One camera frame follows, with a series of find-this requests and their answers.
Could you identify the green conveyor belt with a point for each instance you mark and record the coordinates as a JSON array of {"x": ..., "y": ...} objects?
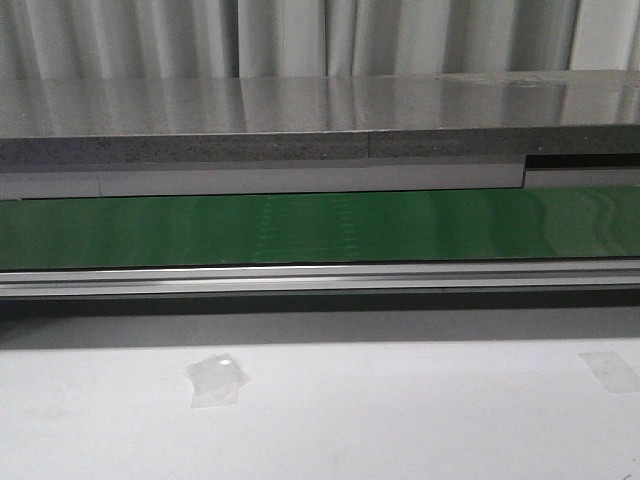
[{"x": 412, "y": 226}]

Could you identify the aluminium conveyor side rail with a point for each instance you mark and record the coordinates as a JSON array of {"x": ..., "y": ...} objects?
[{"x": 340, "y": 278}]

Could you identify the clear tape patch left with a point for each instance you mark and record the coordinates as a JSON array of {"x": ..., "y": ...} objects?
[{"x": 216, "y": 381}]

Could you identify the grey speckled stone countertop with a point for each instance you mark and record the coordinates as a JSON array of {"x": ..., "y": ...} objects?
[{"x": 96, "y": 123}]

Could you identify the clear tape strip right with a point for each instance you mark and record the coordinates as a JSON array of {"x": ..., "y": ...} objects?
[{"x": 612, "y": 371}]

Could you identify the white pleated curtain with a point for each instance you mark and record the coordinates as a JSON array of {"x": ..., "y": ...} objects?
[{"x": 210, "y": 39}]

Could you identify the grey cabinet front panel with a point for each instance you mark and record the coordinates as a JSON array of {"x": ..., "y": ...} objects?
[{"x": 315, "y": 176}]

